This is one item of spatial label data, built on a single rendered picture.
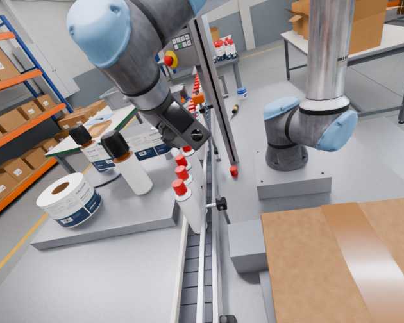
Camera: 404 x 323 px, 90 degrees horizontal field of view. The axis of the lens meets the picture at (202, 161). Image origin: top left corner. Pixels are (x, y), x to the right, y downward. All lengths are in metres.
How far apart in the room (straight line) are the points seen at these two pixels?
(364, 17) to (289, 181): 1.76
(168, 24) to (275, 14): 8.15
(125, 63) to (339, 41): 0.46
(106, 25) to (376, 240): 0.41
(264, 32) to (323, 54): 7.88
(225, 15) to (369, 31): 6.44
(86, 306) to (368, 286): 0.74
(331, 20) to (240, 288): 0.66
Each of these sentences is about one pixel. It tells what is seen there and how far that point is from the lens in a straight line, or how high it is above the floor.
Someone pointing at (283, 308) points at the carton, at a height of 1.12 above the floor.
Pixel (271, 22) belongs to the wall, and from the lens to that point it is 8.45.
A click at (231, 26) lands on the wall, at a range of 8.38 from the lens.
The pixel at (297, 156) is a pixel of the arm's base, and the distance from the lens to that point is 0.77.
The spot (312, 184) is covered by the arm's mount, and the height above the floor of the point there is 0.87.
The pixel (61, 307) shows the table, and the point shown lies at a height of 0.83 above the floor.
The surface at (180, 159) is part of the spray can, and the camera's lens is 0.65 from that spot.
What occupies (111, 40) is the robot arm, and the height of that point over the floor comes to 1.42.
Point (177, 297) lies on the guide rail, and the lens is 0.58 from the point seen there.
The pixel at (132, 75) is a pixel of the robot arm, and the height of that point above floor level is 1.38.
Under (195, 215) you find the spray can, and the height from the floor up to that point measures 0.97.
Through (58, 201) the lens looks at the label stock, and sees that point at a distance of 1.00.
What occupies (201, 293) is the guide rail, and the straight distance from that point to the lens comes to 0.51.
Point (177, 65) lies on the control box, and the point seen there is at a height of 1.30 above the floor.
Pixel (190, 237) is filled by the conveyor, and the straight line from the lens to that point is 0.69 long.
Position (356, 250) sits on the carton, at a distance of 0.35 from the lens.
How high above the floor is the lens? 1.41
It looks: 34 degrees down
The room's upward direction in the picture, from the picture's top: 22 degrees counter-clockwise
